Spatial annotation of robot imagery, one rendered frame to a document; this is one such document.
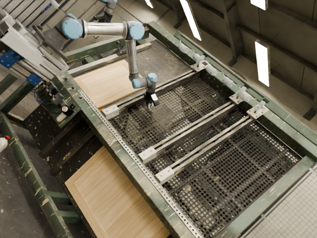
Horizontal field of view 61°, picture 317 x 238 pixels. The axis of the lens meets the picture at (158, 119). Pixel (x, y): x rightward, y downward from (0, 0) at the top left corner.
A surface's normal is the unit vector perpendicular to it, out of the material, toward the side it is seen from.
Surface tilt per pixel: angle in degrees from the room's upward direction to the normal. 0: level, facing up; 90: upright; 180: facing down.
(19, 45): 90
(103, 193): 90
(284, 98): 90
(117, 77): 59
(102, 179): 90
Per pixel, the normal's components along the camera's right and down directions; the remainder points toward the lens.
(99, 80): 0.10, -0.65
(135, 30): 0.51, 0.39
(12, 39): 0.58, 0.61
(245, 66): -0.37, -0.39
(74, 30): 0.27, 0.41
